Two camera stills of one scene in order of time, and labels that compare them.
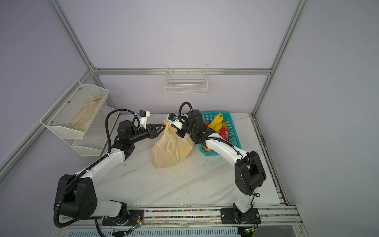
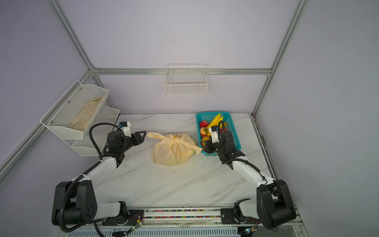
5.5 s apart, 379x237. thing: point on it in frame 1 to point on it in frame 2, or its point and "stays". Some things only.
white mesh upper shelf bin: [73, 112] stays
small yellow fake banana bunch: [216, 123] stays
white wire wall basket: [186, 79] stays
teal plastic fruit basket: [233, 138] stays
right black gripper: [179, 134] to [207, 148]
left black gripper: [152, 131] to [138, 139]
